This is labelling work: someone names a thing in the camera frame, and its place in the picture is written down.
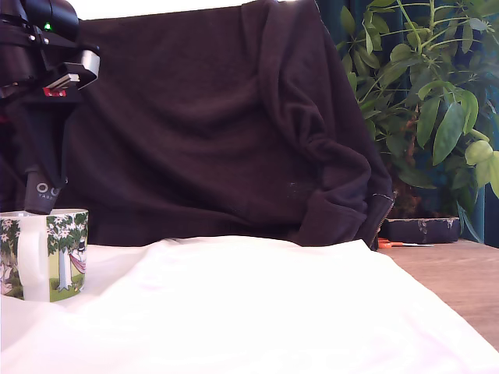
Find orange handled scissors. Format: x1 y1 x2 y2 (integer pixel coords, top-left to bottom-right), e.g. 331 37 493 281
377 237 434 250

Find green leafy houseplant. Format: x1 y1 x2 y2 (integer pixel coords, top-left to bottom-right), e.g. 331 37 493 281
334 0 499 245

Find white tablecloth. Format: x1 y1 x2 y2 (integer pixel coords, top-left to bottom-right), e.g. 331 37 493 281
0 235 499 374

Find white mug with green print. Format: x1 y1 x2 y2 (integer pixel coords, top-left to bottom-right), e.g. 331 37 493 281
0 208 90 304

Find dark flat case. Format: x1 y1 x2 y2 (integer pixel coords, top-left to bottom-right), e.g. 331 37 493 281
384 217 461 245

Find pale grey camera box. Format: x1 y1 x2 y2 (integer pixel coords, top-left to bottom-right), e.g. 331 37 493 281
46 49 101 91

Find grey coffee capsule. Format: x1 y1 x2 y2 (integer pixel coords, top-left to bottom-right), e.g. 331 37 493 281
23 165 66 215

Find dark brown draped cloth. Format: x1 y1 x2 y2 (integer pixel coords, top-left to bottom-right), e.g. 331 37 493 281
0 0 395 252

